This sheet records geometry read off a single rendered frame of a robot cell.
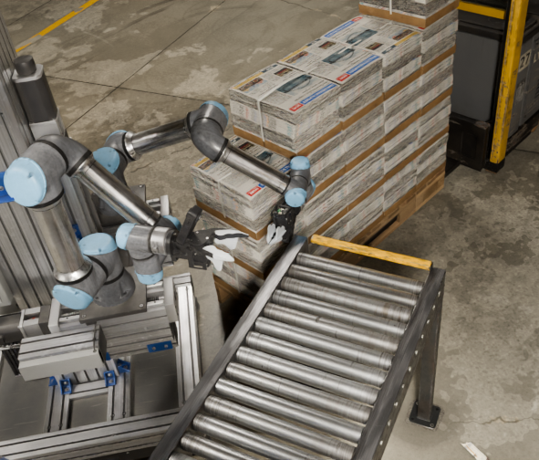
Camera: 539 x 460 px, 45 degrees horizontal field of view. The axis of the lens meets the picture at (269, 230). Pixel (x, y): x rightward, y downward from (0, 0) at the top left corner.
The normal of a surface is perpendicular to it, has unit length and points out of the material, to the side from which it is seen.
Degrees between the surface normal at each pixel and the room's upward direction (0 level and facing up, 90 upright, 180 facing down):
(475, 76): 90
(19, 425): 0
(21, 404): 0
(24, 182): 83
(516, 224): 0
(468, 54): 90
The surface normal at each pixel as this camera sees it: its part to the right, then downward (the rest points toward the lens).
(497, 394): -0.11, -0.76
